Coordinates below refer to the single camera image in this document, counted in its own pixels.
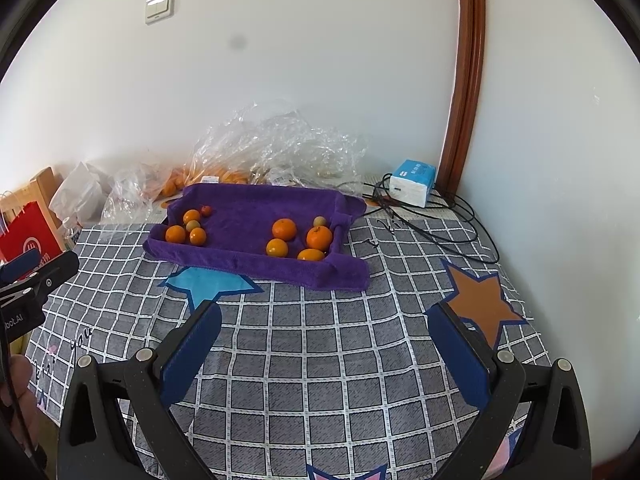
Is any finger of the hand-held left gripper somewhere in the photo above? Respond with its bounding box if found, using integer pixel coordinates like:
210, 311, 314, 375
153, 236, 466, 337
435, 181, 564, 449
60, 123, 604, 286
22, 251, 80, 301
0, 250, 41, 283

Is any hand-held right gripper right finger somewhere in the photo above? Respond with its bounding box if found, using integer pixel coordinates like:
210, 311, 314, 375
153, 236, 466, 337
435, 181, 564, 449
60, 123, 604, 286
425, 301, 594, 480

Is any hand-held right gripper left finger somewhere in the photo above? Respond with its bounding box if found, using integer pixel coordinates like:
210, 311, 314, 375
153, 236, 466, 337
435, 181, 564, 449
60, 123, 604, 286
56, 301, 223, 480

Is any purple towel covered tray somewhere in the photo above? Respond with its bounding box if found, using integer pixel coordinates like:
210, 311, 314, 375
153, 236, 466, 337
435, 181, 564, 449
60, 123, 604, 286
143, 182, 371, 292

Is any person's left hand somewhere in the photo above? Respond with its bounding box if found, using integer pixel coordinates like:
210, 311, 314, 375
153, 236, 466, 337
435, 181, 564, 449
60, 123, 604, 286
0, 355, 41, 448

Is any red paper bag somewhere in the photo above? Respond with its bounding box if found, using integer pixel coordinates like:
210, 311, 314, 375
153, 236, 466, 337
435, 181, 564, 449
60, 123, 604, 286
0, 201, 66, 266

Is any white plastic bag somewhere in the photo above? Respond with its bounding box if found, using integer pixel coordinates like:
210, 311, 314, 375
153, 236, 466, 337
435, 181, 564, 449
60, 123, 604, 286
48, 161, 113, 223

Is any small clear plastic bag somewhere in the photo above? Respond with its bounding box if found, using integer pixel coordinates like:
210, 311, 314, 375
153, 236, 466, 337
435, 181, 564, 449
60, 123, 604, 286
100, 162, 173, 226

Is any grey checked tablecloth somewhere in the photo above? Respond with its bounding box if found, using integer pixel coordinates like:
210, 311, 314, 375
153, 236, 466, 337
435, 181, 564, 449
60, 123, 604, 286
25, 200, 543, 480

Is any heap of bagged oranges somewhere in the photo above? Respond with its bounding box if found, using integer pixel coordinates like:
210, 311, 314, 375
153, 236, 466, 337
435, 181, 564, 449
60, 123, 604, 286
160, 166, 251, 196

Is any blue and white tissue pack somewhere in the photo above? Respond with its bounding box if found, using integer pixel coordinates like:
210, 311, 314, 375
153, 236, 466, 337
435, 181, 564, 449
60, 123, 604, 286
389, 159, 437, 208

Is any large clear plastic bag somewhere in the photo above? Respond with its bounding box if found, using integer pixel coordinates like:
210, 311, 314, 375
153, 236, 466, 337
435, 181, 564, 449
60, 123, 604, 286
182, 102, 368, 193

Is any black cable bundle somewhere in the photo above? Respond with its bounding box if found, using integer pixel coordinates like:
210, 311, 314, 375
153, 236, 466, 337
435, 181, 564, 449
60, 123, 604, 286
362, 172, 501, 264

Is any white light switch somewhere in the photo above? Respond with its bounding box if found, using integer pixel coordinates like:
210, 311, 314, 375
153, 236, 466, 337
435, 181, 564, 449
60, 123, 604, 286
145, 0, 176, 25

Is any brown wooden door frame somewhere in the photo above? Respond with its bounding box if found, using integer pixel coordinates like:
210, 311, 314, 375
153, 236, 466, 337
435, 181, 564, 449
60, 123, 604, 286
440, 0, 487, 193

